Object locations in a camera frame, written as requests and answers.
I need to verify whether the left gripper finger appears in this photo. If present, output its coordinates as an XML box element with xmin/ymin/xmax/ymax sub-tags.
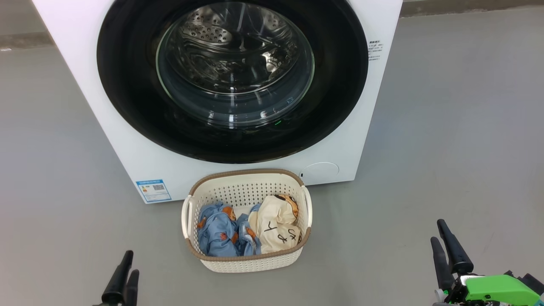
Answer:
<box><xmin>123</xmin><ymin>269</ymin><xmax>139</xmax><ymax>306</ymax></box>
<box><xmin>101</xmin><ymin>250</ymin><xmax>133</xmax><ymax>304</ymax></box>

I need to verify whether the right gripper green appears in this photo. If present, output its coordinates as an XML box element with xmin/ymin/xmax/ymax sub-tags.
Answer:
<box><xmin>431</xmin><ymin>219</ymin><xmax>544</xmax><ymax>306</ymax></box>

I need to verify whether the blue printed garment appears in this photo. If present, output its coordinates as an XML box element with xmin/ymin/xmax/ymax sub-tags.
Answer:
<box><xmin>197</xmin><ymin>201</ymin><xmax>262</xmax><ymax>257</ymax></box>

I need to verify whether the cream cartoon print garment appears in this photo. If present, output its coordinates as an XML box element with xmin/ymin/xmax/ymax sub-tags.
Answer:
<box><xmin>249</xmin><ymin>194</ymin><xmax>302</xmax><ymax>255</ymax></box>

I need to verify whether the black round glass washer door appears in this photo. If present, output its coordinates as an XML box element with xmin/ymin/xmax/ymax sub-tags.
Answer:
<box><xmin>97</xmin><ymin>0</ymin><xmax>369</xmax><ymax>164</ymax></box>

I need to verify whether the white front-load washing machine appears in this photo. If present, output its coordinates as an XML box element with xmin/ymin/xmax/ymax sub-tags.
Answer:
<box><xmin>32</xmin><ymin>0</ymin><xmax>403</xmax><ymax>204</ymax></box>

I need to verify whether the blue energy label sticker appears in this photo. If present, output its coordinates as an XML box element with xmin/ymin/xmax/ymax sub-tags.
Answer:
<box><xmin>136</xmin><ymin>179</ymin><xmax>172</xmax><ymax>203</ymax></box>

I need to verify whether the cream perforated laundry basket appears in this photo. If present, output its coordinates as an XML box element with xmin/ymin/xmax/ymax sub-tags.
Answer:
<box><xmin>181</xmin><ymin>169</ymin><xmax>313</xmax><ymax>273</ymax></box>

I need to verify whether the small black text sticker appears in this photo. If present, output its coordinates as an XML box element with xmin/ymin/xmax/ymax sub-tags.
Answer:
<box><xmin>368</xmin><ymin>40</ymin><xmax>384</xmax><ymax>61</ymax></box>

